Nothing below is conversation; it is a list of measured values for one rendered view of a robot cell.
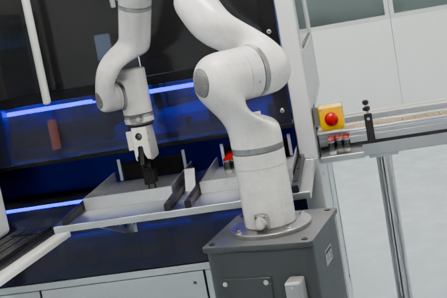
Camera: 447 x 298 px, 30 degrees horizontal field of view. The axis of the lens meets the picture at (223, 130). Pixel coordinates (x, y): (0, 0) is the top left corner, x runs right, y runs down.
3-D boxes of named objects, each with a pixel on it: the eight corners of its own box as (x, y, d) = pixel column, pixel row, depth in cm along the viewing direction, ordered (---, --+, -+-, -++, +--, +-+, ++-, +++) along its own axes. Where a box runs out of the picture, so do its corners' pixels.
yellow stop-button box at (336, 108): (321, 128, 257) (318, 104, 256) (344, 124, 256) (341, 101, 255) (321, 132, 250) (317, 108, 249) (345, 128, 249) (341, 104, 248)
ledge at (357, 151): (322, 154, 266) (321, 148, 266) (363, 148, 264) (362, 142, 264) (322, 163, 252) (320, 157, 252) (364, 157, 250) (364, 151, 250)
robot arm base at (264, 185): (300, 237, 182) (286, 155, 179) (219, 243, 189) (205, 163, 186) (320, 211, 199) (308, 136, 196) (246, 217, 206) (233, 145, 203)
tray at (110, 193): (116, 182, 271) (114, 172, 270) (193, 171, 266) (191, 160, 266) (85, 210, 237) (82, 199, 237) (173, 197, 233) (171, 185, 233)
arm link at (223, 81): (294, 144, 189) (277, 40, 186) (227, 165, 180) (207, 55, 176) (263, 142, 199) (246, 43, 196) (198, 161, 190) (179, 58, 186)
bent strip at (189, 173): (187, 188, 242) (184, 169, 241) (197, 187, 242) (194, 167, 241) (179, 201, 228) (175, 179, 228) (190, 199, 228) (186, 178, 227)
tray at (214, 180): (218, 167, 265) (216, 157, 265) (298, 155, 261) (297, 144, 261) (201, 193, 232) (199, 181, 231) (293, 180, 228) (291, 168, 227)
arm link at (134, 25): (103, 15, 215) (104, 120, 230) (157, 6, 223) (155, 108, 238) (88, 4, 222) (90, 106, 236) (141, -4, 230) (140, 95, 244)
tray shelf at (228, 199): (102, 190, 272) (101, 185, 271) (315, 159, 260) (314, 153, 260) (54, 233, 225) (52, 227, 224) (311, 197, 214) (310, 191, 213)
